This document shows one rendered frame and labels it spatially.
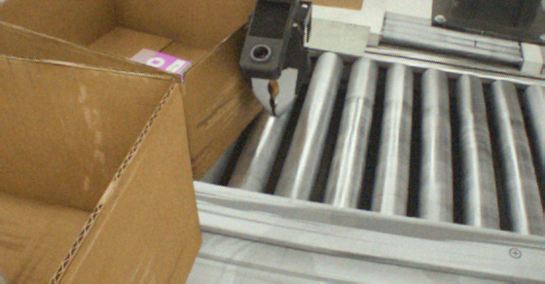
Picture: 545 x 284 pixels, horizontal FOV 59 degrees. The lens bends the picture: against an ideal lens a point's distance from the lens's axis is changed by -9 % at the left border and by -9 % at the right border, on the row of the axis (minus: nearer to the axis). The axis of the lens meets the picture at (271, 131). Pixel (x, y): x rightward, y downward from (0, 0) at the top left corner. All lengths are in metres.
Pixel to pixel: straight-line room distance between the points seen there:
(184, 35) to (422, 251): 0.65
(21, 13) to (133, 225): 0.64
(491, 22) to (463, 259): 0.75
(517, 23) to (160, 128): 0.93
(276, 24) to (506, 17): 0.65
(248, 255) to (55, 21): 0.63
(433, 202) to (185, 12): 0.54
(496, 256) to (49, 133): 0.40
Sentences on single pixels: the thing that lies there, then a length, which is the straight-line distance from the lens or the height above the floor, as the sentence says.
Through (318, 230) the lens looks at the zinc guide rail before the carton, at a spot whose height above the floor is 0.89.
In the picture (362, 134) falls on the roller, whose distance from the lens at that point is 0.78.
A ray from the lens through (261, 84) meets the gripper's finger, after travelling 0.69.
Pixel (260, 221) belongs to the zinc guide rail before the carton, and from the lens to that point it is 0.46.
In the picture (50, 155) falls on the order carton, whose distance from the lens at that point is 0.47.
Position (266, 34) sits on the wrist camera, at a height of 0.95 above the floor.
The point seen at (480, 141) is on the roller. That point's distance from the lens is 0.81.
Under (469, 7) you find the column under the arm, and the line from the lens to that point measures 1.13.
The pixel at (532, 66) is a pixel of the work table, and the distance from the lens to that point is 1.07.
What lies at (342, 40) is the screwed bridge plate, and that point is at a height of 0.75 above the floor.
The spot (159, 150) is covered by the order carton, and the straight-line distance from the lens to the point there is 0.33.
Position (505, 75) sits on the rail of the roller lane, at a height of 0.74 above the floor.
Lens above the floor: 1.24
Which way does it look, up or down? 40 degrees down
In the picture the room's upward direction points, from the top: straight up
